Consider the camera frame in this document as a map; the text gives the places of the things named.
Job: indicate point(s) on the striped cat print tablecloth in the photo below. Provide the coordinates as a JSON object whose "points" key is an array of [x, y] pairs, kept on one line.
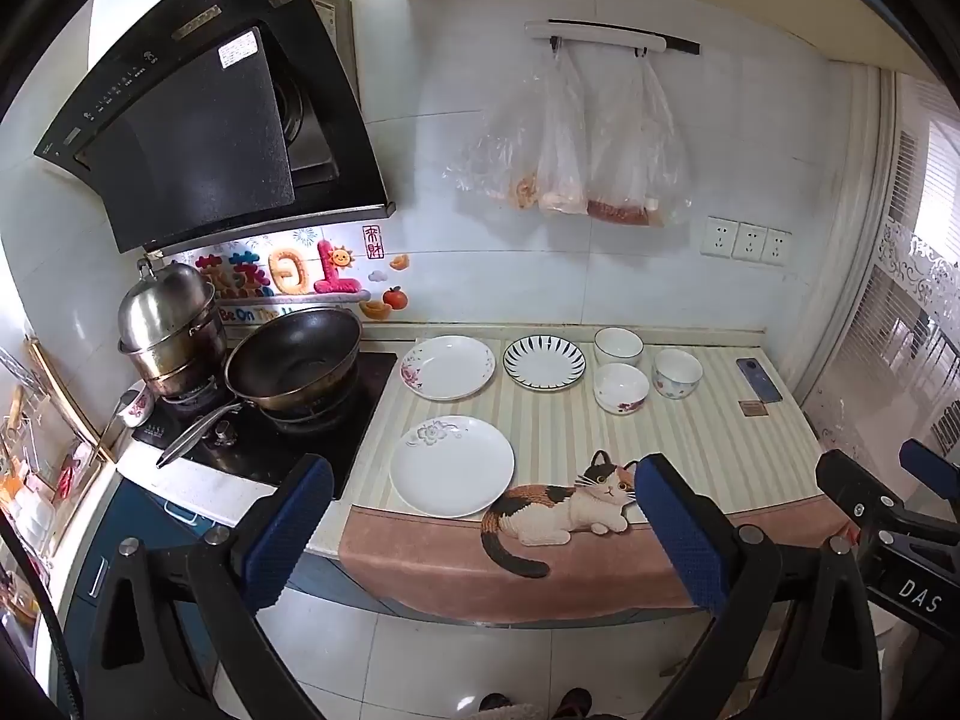
{"points": [[705, 450]]}

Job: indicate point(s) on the person's dark slipper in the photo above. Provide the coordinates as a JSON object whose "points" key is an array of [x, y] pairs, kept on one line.
{"points": [[576, 703], [495, 703]]}

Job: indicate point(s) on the white bowl with red flowers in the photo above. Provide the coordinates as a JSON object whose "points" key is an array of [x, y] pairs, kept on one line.
{"points": [[621, 386]]}

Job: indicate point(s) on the black range hood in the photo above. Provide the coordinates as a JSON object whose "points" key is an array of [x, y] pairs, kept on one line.
{"points": [[195, 127]]}

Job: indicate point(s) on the white plate with pink flowers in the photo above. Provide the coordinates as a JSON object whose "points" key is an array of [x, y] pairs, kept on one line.
{"points": [[448, 367]]}

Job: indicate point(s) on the white plate with grey flower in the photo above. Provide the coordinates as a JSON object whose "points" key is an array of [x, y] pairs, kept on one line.
{"points": [[452, 467]]}

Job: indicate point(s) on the white bowl with colourful flowers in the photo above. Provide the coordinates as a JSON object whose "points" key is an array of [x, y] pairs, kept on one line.
{"points": [[676, 371]]}

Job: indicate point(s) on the frosted glass sliding door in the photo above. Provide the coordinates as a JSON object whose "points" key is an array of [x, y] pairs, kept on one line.
{"points": [[862, 360]]}

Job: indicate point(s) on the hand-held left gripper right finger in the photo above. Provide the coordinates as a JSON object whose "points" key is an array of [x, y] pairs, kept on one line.
{"points": [[675, 532]]}

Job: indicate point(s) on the yellow ingot wall sticker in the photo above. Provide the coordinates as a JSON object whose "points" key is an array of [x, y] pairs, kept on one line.
{"points": [[399, 262], [373, 309]]}

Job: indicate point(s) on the colourful character wall sticker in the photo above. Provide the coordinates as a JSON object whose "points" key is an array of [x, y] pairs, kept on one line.
{"points": [[289, 270]]}

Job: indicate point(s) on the blue striped white plate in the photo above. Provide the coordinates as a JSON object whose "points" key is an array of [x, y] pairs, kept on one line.
{"points": [[544, 362]]}

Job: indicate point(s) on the small floral cup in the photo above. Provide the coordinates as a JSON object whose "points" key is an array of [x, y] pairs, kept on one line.
{"points": [[139, 409]]}

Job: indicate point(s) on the small brown card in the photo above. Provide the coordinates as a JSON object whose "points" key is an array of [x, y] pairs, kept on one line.
{"points": [[752, 408]]}

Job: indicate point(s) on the blue smartphone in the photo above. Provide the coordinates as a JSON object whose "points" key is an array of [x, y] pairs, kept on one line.
{"points": [[759, 380]]}

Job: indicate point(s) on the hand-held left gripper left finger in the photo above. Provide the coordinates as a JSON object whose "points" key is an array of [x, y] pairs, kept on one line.
{"points": [[289, 532]]}

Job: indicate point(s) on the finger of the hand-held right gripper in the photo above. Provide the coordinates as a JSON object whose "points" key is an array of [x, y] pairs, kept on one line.
{"points": [[930, 465], [855, 487]]}

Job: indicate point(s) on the blue kitchen cabinet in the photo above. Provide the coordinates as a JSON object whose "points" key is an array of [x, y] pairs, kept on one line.
{"points": [[322, 574]]}

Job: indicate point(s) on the black gas stove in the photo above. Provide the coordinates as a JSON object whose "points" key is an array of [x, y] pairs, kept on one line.
{"points": [[315, 442]]}

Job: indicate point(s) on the red seal wall sticker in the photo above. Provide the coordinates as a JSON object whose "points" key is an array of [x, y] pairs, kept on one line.
{"points": [[372, 241]]}

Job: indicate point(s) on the white bowl with dark rim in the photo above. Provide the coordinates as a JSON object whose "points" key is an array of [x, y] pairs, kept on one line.
{"points": [[619, 345]]}

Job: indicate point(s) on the white wall hook rail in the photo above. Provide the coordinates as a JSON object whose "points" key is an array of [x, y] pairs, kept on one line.
{"points": [[600, 34]]}

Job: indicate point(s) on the clear plastic bag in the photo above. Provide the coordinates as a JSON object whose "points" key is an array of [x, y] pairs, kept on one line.
{"points": [[637, 157], [540, 142]]}

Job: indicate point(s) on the stainless steel steamer pot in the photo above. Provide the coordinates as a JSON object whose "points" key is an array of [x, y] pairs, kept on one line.
{"points": [[169, 315]]}

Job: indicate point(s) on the white wall socket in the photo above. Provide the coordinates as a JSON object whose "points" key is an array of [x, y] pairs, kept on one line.
{"points": [[748, 242], [777, 247], [720, 238]]}

